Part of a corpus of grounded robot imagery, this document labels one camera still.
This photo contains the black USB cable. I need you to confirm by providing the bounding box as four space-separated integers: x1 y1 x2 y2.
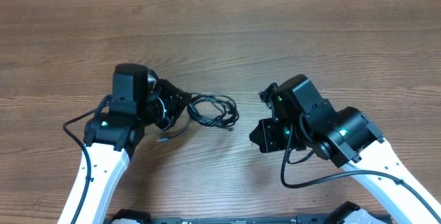
156 92 240 143

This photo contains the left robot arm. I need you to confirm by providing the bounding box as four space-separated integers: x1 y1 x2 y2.
59 63 191 223

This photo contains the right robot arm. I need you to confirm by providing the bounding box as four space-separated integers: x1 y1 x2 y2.
249 74 440 223

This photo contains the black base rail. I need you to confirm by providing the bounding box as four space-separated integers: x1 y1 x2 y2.
104 201 393 224

